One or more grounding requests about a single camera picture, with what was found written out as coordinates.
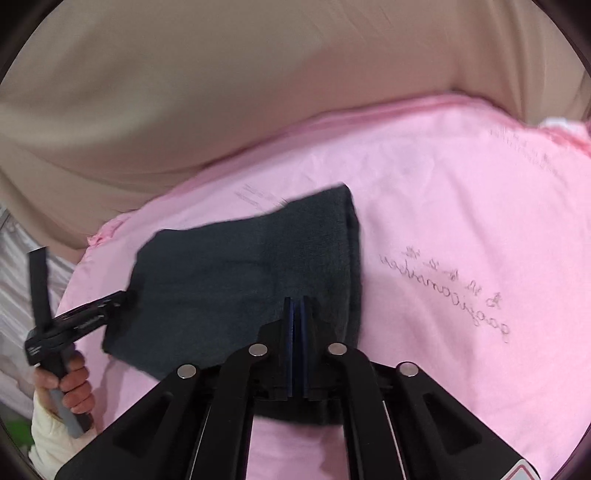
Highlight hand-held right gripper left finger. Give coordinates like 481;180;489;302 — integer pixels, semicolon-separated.
55;298;297;480

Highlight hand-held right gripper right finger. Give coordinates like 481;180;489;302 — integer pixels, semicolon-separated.
297;296;529;480

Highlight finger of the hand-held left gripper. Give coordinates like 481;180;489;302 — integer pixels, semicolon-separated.
95;290;138;324

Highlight dark grey towel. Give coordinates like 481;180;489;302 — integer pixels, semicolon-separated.
100;182;364;426

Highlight person's left hand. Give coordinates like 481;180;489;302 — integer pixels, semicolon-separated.
33;352;96;416

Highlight white curtain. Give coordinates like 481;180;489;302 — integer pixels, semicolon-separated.
0;203;77;418

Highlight green object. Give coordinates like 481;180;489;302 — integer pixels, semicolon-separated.
0;405;37;464

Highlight pink bed sheet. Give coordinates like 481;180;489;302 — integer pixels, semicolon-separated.
55;95;591;480

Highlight beige cloth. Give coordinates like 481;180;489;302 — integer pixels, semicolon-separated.
0;0;591;265

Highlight white cloth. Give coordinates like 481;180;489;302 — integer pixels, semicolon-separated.
537;116;591;141

